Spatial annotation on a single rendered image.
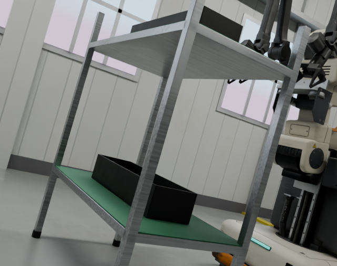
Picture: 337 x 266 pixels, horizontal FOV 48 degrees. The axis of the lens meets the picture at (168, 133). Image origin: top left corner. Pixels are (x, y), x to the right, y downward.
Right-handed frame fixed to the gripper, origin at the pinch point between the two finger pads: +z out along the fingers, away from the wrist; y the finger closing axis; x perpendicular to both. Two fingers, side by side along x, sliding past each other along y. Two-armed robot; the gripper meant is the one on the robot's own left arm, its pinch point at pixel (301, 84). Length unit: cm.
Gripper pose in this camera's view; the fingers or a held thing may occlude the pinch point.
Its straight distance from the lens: 171.3
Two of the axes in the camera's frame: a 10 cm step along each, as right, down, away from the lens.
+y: 5.3, 2.1, -8.2
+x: 6.0, 6.0, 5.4
